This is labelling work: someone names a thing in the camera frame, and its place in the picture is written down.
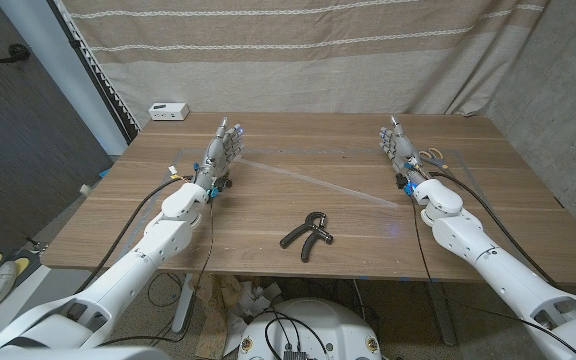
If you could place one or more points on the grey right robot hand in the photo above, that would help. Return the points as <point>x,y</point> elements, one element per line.
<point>400,150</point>

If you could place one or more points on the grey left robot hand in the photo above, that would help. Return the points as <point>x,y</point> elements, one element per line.
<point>218,150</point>

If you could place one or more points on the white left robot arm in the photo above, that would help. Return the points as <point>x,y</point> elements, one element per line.
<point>133,260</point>

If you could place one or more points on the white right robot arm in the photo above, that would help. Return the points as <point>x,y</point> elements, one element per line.
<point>498,260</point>

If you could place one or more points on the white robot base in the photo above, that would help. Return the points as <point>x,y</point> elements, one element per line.
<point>328,320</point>

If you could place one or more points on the stretched clear tape strip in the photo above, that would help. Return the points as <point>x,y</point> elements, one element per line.
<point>318,182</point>

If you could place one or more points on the black hand grip exerciser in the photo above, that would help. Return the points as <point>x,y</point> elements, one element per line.
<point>294,235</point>

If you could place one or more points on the white power strip box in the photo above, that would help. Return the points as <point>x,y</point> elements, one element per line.
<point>168,111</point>

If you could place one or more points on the beige striped curtain backdrop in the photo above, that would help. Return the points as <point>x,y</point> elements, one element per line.
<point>288,75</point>

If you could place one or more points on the small blue object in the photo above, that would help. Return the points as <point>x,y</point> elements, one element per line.
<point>104,173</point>

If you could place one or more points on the small white roll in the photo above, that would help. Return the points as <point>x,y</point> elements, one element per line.
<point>85,190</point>

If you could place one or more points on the white table leg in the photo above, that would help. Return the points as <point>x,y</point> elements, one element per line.
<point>184,305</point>

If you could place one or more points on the crumpled white paper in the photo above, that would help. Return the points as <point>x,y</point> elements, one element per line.
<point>253,305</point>

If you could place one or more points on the grey table leg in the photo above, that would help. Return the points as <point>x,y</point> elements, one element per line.
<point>442,315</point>

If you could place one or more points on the brown cardboard piece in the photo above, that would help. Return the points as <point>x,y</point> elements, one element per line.
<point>213,325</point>

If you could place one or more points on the dark grey door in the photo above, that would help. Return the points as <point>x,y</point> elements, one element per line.
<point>18,150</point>

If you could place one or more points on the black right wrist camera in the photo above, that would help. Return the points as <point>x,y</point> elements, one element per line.
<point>401,181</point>

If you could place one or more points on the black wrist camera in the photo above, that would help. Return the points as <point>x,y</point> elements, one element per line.
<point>224,183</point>
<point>401,181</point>

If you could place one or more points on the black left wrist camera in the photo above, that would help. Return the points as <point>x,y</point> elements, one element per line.
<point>224,183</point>

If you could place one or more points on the black zigzag curtain rail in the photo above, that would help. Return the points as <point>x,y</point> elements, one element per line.
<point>93,75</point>

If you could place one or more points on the white door frame post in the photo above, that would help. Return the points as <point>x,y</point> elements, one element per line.
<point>68,75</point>

